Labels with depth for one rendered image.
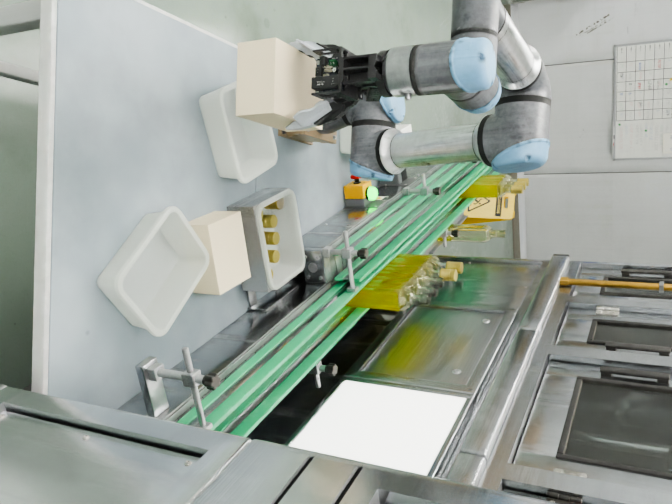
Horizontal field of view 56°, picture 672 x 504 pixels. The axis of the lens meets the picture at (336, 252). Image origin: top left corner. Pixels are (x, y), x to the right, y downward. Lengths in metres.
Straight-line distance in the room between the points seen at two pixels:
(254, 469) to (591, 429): 0.89
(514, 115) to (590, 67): 6.04
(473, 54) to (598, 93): 6.53
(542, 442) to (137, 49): 1.15
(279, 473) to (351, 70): 0.59
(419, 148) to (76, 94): 0.76
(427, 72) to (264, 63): 0.27
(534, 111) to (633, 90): 6.02
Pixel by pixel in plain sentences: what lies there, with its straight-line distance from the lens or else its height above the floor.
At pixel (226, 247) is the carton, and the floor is 0.83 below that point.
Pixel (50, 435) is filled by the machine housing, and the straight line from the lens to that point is 1.01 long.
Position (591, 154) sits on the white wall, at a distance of 7.57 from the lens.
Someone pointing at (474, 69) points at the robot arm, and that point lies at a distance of 0.94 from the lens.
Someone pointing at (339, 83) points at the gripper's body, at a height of 1.25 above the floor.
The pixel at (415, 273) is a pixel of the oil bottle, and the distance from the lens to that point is 1.80.
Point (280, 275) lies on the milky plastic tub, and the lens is 1.64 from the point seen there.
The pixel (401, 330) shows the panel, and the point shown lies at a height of 1.03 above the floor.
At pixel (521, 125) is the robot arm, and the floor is 1.42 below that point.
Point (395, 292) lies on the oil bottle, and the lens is 1.69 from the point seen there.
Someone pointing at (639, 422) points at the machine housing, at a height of 1.66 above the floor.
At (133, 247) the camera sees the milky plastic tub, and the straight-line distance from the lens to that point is 1.27.
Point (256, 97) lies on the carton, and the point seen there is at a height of 1.10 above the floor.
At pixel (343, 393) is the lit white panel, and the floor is 1.02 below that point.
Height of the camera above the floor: 1.70
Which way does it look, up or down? 28 degrees down
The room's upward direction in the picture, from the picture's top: 92 degrees clockwise
